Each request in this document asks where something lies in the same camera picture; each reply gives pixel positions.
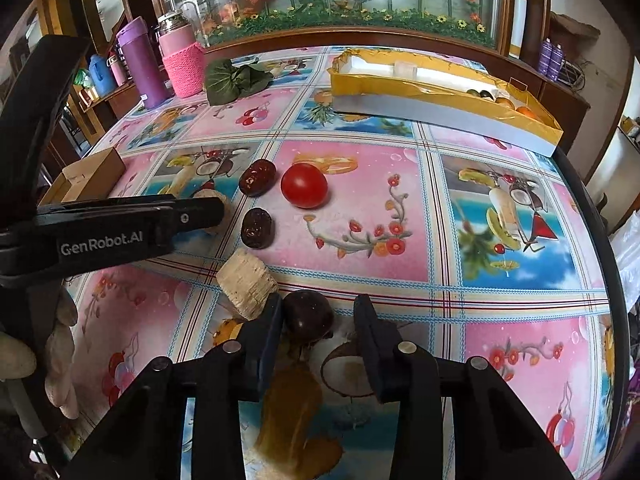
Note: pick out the purple thermos bottle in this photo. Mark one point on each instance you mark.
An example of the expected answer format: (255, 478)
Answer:
(142, 64)

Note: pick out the person's left gloved hand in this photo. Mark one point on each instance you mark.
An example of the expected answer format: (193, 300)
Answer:
(18, 361)

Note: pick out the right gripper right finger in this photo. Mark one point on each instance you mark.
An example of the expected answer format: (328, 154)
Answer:
(495, 436)

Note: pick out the yellow gift box tray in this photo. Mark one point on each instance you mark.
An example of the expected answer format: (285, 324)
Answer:
(442, 91)

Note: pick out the wooden cabinet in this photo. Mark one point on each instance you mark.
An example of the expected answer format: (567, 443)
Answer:
(564, 105)

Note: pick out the pink knitted sleeve bottle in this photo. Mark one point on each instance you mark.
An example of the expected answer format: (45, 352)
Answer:
(183, 56)

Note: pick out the dark wrinkled date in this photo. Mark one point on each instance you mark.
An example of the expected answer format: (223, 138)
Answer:
(257, 230)

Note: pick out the green leafy vegetable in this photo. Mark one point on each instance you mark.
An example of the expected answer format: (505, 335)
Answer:
(225, 83)

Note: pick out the blue plastic jug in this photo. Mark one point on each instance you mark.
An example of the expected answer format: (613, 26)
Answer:
(101, 76)

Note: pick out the red tomato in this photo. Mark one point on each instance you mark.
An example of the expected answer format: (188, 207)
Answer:
(304, 186)

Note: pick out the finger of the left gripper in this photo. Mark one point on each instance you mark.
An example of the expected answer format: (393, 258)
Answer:
(195, 217)

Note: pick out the small red date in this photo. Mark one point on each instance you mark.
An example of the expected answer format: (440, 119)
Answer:
(258, 178)

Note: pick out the floral fruit print tablecloth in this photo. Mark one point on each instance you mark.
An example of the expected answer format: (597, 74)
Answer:
(470, 245)

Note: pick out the white plastic bag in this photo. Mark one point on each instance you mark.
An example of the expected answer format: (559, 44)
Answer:
(626, 247)

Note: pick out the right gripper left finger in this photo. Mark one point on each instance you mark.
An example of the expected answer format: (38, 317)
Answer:
(140, 437)

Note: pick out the brown cardboard tray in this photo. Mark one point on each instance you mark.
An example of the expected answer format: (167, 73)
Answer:
(91, 178)

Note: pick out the purple cans on cabinet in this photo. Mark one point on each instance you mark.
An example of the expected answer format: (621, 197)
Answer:
(550, 59)

